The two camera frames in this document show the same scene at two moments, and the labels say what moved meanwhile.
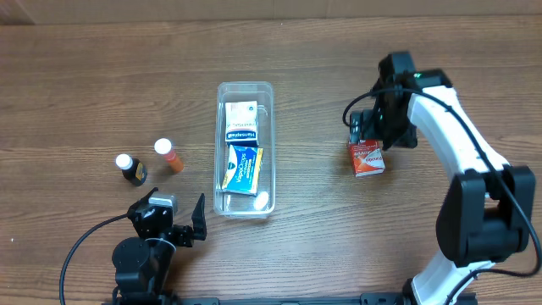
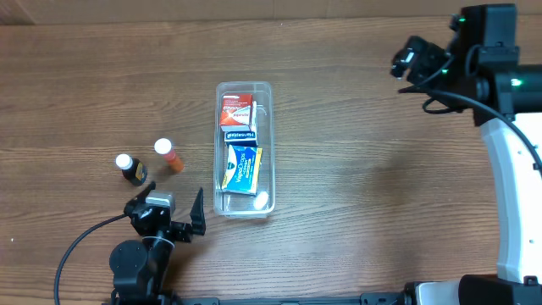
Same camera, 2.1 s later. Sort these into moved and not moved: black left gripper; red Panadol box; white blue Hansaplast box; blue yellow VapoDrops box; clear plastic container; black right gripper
Moved: black right gripper; red Panadol box
Not moved: clear plastic container; blue yellow VapoDrops box; black left gripper; white blue Hansaplast box
